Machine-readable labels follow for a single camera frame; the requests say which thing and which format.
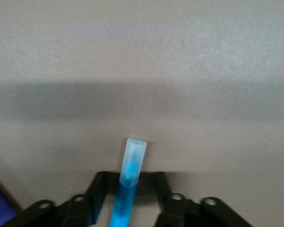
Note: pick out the purple marker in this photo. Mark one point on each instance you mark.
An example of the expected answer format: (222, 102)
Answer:
(0, 208)

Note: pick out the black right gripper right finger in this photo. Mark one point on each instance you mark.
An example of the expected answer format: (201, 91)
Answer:
(184, 212)

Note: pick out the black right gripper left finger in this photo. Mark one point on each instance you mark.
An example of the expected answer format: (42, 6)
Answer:
(68, 212)

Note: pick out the blue marker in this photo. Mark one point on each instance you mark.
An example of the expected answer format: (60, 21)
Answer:
(125, 201)

